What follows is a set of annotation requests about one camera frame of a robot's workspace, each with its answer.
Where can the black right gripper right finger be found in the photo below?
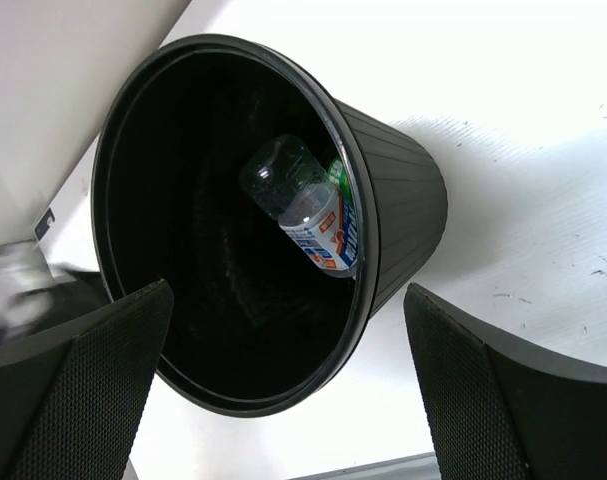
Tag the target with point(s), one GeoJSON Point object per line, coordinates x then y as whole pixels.
{"type": "Point", "coordinates": [499, 406]}

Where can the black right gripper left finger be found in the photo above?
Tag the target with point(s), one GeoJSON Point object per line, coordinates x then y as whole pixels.
{"type": "Point", "coordinates": [72, 396]}

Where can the green plastic bottle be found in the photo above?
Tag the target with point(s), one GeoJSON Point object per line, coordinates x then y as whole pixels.
{"type": "Point", "coordinates": [338, 176]}

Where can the orange blue label bottle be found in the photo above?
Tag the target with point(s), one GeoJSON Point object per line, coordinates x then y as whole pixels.
{"type": "Point", "coordinates": [290, 185]}

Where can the black plastic waste bin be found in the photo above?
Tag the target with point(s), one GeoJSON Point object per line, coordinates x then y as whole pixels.
{"type": "Point", "coordinates": [256, 327]}

